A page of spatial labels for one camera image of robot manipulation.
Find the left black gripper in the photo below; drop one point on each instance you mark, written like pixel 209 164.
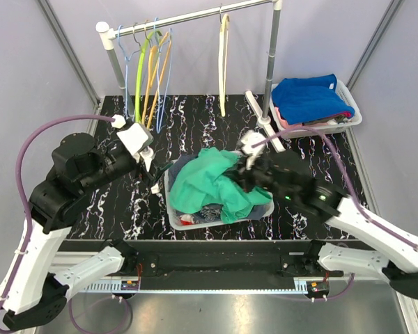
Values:
pixel 155 172

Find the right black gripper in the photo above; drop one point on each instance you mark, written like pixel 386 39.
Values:
pixel 243 177

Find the green t-shirt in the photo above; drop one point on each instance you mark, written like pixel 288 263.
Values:
pixel 201 181

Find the red tank top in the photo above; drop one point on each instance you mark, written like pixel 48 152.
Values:
pixel 186 220

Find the dark navy tank top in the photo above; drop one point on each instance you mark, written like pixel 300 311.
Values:
pixel 211 213

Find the lime green hanger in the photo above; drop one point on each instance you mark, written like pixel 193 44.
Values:
pixel 142 53

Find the cream curved wooden hanger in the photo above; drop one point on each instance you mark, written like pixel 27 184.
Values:
pixel 222 60

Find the light blue wire hanger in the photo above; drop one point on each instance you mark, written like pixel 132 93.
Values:
pixel 127 56

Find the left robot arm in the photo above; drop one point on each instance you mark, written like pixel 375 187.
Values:
pixel 30 294

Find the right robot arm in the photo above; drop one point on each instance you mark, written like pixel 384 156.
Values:
pixel 393 254

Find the large white perforated basket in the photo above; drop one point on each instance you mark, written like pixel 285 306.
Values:
pixel 175 215

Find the small white laundry basket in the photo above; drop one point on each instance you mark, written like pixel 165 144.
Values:
pixel 332 126

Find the folded blue clothes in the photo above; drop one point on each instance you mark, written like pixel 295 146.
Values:
pixel 301 101

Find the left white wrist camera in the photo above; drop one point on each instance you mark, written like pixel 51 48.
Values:
pixel 135 137

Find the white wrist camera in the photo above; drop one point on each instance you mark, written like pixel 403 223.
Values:
pixel 252 145
pixel 135 137

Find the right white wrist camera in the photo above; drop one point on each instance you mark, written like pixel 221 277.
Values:
pixel 252 145

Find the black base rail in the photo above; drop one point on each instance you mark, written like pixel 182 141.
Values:
pixel 247 267

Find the white clothes rack frame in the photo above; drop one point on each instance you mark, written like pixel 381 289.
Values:
pixel 194 56

